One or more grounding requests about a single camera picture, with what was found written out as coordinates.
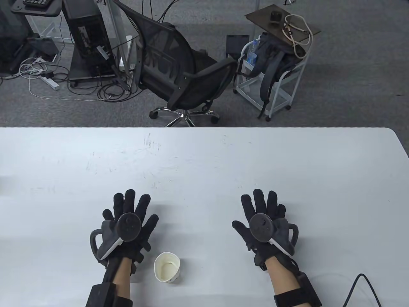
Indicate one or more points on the person's right hand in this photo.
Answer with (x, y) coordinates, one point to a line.
(255, 204)

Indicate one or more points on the person's left hand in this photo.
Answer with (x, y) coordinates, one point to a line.
(135, 204)

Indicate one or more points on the white paper cup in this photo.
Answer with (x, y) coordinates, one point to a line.
(166, 267)

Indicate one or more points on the person's left forearm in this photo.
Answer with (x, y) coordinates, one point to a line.
(121, 271)

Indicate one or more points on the person's right forearm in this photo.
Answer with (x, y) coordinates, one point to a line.
(281, 275)

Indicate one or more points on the black flat box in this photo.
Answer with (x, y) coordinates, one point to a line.
(237, 44)

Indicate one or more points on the black and white left controller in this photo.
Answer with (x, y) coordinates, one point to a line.
(123, 230)

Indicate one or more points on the black and white controller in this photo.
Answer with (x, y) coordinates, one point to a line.
(123, 230)
(271, 230)

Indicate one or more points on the black and white right controller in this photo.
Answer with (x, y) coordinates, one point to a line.
(271, 230)

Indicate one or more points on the white rolling cart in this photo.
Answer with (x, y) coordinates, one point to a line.
(271, 92)

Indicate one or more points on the black backpack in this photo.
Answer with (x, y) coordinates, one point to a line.
(271, 60)

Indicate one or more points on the black mesh office chair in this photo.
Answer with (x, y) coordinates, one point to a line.
(179, 64)

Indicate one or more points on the clear plastic water bottle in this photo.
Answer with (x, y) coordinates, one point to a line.
(252, 54)

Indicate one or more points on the white power strip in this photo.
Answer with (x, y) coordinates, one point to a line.
(49, 81)

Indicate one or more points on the clear acrylic panel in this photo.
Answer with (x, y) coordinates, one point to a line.
(118, 32)

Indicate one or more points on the brown board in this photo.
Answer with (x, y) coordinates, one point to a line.
(274, 24)

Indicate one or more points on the black computer tower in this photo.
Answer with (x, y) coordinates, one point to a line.
(86, 28)

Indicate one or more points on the small black device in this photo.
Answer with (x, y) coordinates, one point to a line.
(275, 17)

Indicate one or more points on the black keyboard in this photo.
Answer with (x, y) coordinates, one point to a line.
(36, 2)

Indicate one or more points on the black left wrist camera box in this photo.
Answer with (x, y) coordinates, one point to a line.
(107, 295)

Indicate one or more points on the grey desk with white frame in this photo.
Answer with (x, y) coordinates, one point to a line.
(36, 14)

